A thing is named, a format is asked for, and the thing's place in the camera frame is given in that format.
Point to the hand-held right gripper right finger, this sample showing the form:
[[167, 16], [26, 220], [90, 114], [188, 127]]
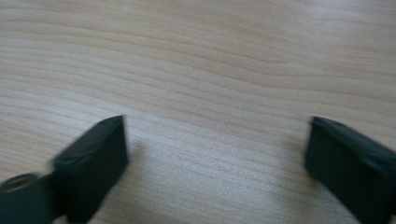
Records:
[[355, 171]]

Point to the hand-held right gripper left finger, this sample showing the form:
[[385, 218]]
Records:
[[93, 161]]

